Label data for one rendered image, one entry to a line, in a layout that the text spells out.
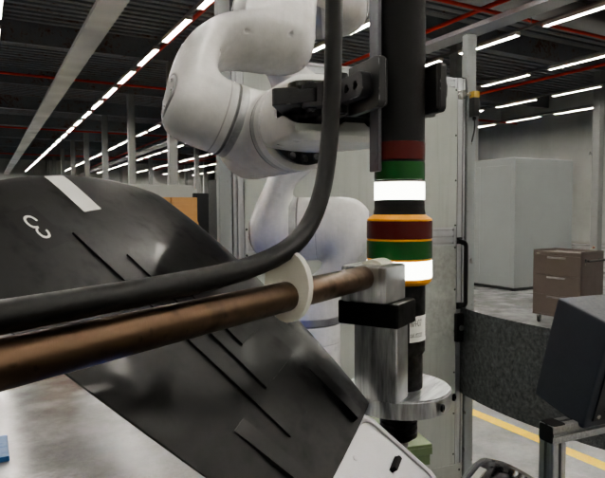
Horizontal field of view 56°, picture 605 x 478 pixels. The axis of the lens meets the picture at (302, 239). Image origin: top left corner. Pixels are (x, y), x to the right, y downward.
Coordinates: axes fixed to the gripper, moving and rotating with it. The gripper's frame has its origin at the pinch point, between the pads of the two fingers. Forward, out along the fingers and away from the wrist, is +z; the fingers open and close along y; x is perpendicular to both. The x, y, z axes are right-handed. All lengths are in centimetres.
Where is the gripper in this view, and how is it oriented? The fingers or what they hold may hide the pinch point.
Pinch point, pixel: (396, 89)
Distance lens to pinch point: 39.4
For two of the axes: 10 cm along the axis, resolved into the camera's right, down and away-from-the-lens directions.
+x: -0.1, -10.0, -0.5
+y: -9.2, 0.3, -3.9
